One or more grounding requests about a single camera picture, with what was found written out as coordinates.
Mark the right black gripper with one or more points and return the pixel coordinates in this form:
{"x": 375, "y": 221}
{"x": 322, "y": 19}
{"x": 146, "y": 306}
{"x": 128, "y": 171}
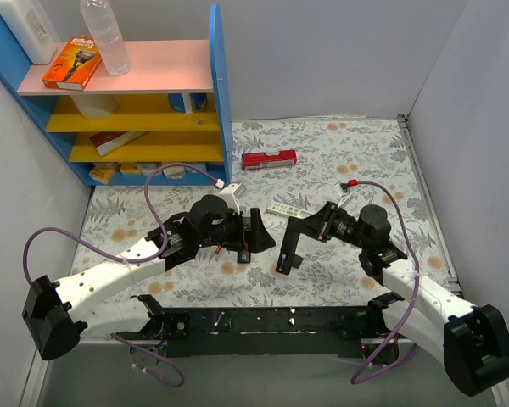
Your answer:
{"x": 322, "y": 219}

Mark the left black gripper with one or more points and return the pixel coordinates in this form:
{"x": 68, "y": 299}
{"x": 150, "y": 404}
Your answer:
{"x": 246, "y": 231}

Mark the black remote with back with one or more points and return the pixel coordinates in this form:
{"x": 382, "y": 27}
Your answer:
{"x": 284, "y": 264}

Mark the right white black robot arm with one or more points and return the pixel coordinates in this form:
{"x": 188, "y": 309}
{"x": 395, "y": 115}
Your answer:
{"x": 471, "y": 342}

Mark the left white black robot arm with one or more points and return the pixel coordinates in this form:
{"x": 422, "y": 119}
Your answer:
{"x": 56, "y": 312}

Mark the black slim remote control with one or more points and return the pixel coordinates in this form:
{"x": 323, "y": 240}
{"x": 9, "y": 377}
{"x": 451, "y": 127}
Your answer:
{"x": 244, "y": 257}

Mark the white air conditioner remote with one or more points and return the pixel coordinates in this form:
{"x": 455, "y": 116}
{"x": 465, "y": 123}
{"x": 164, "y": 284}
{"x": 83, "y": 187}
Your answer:
{"x": 285, "y": 210}

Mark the floral patterned table mat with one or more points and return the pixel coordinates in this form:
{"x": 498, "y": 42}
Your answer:
{"x": 328, "y": 152}

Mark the red rectangular box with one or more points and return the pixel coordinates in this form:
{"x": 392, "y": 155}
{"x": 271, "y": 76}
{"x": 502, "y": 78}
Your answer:
{"x": 261, "y": 160}

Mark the blue white small box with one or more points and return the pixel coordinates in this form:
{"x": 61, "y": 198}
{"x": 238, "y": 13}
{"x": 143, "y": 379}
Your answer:
{"x": 196, "y": 166}

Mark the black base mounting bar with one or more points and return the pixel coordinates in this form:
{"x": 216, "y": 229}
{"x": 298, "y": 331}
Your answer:
{"x": 347, "y": 331}

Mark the white red small box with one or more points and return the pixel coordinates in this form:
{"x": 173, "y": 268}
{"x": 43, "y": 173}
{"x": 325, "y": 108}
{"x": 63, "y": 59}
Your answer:
{"x": 173, "y": 172}

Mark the yellow white small box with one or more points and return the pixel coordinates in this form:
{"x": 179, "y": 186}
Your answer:
{"x": 130, "y": 169}

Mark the blue multicolour shelf unit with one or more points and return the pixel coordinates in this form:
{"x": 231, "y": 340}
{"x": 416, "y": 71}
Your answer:
{"x": 159, "y": 68}

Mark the orange yellow small box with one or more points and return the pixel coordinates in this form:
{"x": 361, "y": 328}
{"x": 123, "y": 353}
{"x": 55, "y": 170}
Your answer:
{"x": 104, "y": 173}

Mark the red white flat box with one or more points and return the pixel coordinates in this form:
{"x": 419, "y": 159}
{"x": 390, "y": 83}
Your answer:
{"x": 106, "y": 142}

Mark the white cylinder container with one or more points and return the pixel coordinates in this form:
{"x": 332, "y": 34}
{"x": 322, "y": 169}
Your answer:
{"x": 95, "y": 107}

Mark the orange razor box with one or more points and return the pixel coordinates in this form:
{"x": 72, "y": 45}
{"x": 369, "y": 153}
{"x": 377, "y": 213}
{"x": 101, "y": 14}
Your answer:
{"x": 74, "y": 66}

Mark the clear plastic water bottle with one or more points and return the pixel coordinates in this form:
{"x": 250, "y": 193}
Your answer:
{"x": 103, "y": 27}

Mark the white plastic bottle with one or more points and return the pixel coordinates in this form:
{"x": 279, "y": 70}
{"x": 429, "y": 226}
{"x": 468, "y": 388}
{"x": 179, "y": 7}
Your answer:
{"x": 30, "y": 30}

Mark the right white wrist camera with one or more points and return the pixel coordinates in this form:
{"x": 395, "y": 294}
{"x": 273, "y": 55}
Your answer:
{"x": 344, "y": 190}

